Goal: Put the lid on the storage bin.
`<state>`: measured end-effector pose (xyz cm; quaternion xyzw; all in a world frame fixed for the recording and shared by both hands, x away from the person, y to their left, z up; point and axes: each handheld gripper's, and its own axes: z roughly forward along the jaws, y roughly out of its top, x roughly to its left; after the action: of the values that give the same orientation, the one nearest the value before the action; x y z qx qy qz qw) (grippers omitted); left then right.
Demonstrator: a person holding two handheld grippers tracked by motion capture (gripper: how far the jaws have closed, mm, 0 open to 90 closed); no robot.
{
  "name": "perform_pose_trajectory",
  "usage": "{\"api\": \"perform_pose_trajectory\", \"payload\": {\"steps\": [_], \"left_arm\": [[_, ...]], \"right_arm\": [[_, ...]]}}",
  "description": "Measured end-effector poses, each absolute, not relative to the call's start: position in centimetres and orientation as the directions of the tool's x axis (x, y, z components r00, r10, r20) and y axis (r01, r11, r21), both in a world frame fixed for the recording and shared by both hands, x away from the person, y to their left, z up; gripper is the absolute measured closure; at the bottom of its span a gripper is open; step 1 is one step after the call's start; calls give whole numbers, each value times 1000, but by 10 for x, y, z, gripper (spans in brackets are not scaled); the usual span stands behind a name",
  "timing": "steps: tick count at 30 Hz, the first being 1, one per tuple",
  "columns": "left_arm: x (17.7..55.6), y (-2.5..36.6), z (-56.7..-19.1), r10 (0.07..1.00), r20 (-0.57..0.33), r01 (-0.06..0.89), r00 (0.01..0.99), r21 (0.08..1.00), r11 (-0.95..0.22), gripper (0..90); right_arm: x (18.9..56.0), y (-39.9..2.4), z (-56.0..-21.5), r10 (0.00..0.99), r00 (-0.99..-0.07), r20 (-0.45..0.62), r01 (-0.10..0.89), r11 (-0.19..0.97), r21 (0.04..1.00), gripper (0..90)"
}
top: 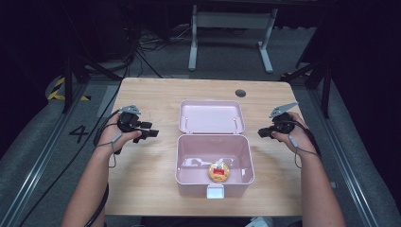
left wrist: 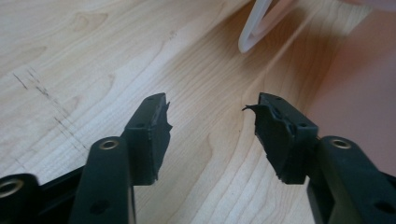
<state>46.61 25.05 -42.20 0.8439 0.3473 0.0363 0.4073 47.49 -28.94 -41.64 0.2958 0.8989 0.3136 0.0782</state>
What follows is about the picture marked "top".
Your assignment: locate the grey wrist lanyard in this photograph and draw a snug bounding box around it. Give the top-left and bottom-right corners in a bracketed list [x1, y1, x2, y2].
[94, 131, 124, 169]
[288, 134, 322, 170]

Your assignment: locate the bundle of black floor cables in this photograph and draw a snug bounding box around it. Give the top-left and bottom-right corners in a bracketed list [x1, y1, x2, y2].
[119, 22, 193, 79]

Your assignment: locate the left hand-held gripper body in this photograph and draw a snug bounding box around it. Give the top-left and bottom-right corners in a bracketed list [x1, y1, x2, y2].
[116, 104, 142, 133]

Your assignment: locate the grey left wrist lanyard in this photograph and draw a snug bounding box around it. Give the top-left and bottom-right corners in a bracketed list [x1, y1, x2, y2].
[94, 131, 124, 169]

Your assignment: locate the round orange snack pack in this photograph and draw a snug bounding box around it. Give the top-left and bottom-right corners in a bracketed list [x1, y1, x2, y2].
[207, 159, 231, 184]

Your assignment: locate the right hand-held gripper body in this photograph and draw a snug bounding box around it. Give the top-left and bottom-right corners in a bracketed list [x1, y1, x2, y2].
[268, 101, 300, 134]

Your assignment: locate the grey metal floor rail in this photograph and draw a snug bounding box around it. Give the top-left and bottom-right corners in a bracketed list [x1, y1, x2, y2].
[306, 88, 401, 227]
[0, 84, 90, 227]

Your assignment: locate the pink plastic lidded box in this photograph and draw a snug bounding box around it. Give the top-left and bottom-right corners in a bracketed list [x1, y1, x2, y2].
[174, 98, 256, 200]

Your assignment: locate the white metal stand frame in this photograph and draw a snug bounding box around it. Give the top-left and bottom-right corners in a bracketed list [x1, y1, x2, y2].
[187, 4, 279, 75]

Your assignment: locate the person's left hand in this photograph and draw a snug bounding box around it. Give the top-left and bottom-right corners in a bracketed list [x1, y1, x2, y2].
[99, 113, 143, 155]

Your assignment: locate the person's right hand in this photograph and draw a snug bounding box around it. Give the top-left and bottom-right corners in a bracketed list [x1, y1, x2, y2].
[270, 111, 312, 159]

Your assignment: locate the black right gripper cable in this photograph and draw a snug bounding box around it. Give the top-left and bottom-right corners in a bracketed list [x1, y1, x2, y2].
[291, 120, 323, 159]

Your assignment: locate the black tripod stand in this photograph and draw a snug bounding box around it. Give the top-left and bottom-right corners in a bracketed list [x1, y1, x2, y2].
[279, 53, 333, 120]
[46, 46, 123, 115]

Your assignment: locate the grey right wrist lanyard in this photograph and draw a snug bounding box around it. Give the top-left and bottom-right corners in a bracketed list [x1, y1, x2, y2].
[288, 134, 322, 170]

